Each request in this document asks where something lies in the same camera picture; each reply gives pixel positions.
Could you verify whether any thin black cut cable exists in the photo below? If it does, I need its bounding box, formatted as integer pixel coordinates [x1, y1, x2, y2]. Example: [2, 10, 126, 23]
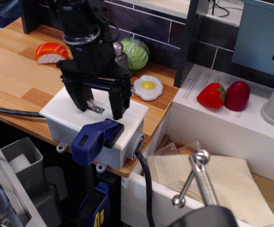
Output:
[0, 100, 46, 119]

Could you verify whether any clear light switch toggle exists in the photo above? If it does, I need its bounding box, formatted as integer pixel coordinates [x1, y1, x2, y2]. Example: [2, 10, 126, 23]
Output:
[87, 98, 100, 113]

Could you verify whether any fried egg toy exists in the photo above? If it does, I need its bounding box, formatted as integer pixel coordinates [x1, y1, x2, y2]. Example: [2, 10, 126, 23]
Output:
[133, 75, 163, 101]

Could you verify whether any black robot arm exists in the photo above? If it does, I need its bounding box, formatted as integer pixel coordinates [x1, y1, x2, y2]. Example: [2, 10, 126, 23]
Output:
[47, 0, 132, 120]

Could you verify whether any orange snack packet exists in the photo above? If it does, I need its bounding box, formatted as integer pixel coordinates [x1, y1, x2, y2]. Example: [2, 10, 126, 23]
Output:
[154, 141, 201, 156]

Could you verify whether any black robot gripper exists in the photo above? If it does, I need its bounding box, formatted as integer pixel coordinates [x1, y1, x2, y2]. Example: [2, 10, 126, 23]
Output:
[57, 39, 133, 119]

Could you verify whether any grey salt shaker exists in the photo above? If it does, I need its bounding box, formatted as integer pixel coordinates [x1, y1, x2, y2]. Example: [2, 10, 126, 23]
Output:
[113, 41, 128, 69]

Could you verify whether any folded cream cloth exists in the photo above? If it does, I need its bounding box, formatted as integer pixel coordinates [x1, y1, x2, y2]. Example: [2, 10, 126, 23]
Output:
[146, 155, 274, 227]

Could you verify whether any dark grey shelf post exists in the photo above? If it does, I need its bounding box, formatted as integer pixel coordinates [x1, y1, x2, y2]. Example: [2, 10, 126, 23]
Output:
[174, 0, 210, 88]

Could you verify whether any grey plastic bin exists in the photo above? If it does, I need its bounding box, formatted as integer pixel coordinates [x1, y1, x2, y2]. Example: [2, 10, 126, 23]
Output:
[1, 137, 45, 194]

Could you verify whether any dark grey left post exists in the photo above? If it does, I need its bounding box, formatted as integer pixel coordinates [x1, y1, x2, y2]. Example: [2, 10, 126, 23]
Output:
[19, 0, 42, 34]

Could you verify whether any thick black power cable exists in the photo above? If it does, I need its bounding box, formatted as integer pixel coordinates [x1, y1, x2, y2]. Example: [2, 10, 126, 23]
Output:
[134, 149, 155, 227]

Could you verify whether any white switch box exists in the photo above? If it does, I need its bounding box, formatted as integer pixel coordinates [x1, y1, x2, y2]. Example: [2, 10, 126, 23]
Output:
[40, 88, 149, 172]

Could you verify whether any salmon sushi toy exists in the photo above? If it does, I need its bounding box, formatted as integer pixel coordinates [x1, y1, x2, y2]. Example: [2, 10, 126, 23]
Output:
[34, 43, 69, 64]

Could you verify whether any red strawberry toy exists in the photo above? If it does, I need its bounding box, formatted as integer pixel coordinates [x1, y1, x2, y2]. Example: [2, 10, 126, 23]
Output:
[197, 83, 226, 109]

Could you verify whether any white toy sink counter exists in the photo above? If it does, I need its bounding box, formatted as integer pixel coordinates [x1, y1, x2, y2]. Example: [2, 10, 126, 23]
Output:
[121, 65, 274, 227]

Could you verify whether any light blue toy appliance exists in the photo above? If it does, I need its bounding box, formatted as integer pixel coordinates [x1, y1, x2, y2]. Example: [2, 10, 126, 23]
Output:
[232, 0, 274, 75]

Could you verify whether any blue bar clamp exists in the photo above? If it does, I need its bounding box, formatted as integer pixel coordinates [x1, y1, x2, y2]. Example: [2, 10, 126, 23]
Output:
[71, 119, 124, 227]

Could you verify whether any dark red plum toy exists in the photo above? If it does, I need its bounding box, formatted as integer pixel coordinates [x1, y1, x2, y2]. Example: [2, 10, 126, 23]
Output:
[223, 81, 250, 112]

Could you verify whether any green cabbage toy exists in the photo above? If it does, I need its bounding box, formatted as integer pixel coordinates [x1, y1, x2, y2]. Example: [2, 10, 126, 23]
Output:
[121, 37, 150, 70]

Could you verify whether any metal clamp screw handle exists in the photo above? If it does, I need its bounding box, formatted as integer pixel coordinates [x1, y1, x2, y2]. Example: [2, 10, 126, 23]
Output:
[172, 148, 220, 209]

